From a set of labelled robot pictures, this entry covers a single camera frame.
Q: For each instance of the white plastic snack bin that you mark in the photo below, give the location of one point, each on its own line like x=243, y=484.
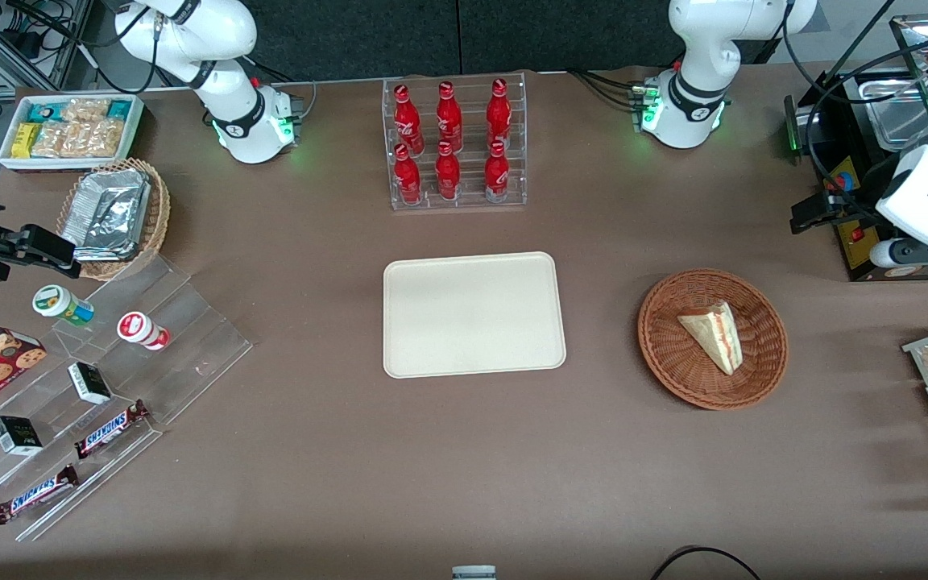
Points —
x=69, y=164

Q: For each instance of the yellow snack packet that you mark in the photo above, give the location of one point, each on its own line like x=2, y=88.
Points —
x=24, y=141

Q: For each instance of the small black white box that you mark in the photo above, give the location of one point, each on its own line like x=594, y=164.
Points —
x=89, y=383
x=16, y=436

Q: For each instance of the silver foil packet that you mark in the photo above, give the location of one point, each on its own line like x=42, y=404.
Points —
x=105, y=211

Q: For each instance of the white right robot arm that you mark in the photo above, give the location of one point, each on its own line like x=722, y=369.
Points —
x=230, y=89

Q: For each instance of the clear acrylic bottle rack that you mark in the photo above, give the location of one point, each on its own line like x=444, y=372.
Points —
x=468, y=197

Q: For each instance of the red cola bottle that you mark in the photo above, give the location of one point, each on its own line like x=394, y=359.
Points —
x=499, y=109
x=406, y=117
x=448, y=179
x=408, y=181
x=449, y=113
x=497, y=177

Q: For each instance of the triangular sandwich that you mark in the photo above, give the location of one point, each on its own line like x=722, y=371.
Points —
x=714, y=334

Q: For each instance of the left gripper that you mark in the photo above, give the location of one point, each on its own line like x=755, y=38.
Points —
x=857, y=199

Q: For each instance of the round brown wicker basket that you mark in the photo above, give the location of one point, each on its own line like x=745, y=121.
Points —
x=673, y=362

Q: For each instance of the red lid white cup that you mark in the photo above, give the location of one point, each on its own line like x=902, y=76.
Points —
x=138, y=329

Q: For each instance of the black food warmer machine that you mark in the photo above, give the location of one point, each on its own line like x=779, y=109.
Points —
x=859, y=250

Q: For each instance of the brown Snickers bar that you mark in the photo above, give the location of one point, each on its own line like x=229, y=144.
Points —
x=109, y=430
x=33, y=495

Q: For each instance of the thin black rod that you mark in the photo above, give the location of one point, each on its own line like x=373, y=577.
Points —
x=859, y=44

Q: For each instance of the cream plastic tray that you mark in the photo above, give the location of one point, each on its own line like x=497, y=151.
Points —
x=472, y=314

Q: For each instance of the teal snack packet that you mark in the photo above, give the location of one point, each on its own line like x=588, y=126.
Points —
x=43, y=112
x=119, y=109

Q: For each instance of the clear cracker packet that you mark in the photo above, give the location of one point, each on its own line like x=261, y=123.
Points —
x=53, y=139
x=100, y=138
x=85, y=109

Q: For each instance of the steel warmer pan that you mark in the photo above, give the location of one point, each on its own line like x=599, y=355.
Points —
x=899, y=113

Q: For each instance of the oval tan wicker basket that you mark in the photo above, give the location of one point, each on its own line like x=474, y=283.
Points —
x=158, y=217

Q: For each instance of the clear acrylic step display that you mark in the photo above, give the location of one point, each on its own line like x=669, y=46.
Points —
x=182, y=354

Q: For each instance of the small grey white object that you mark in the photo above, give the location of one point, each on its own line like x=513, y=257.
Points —
x=474, y=573

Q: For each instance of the green lid white cup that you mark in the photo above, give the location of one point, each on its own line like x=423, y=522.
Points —
x=57, y=303

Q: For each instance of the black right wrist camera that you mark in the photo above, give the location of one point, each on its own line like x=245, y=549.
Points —
x=49, y=251

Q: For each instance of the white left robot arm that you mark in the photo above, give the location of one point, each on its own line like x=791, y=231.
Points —
x=693, y=48

